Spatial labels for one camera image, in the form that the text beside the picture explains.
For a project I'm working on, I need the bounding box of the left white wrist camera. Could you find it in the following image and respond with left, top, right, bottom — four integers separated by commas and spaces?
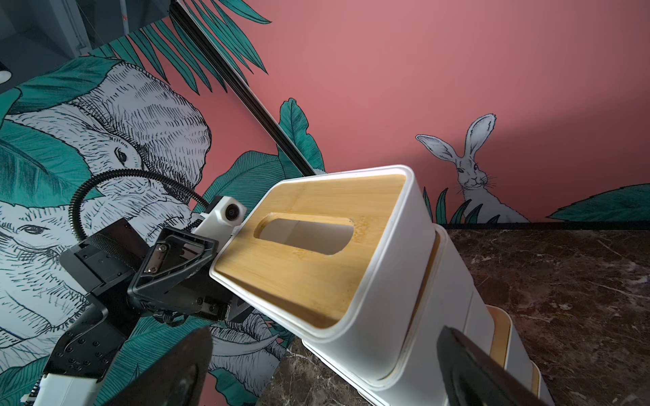
192, 196, 247, 250

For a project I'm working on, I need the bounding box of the edge bamboo tissue box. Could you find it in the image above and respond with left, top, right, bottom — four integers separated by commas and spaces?
303, 225, 494, 405

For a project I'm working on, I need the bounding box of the grey lid tissue box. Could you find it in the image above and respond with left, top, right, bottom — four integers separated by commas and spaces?
487, 306, 539, 397

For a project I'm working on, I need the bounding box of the left black frame post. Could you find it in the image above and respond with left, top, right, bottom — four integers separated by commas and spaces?
169, 1, 316, 176

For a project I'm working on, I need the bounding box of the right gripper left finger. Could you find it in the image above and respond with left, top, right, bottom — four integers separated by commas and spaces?
107, 328, 213, 406

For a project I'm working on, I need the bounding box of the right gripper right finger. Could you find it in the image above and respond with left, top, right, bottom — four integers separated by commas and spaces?
436, 326, 544, 406

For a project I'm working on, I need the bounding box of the small bamboo lid tissue box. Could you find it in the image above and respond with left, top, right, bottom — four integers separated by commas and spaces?
210, 165, 435, 380

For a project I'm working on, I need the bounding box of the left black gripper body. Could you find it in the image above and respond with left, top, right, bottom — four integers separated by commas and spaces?
127, 228, 254, 322

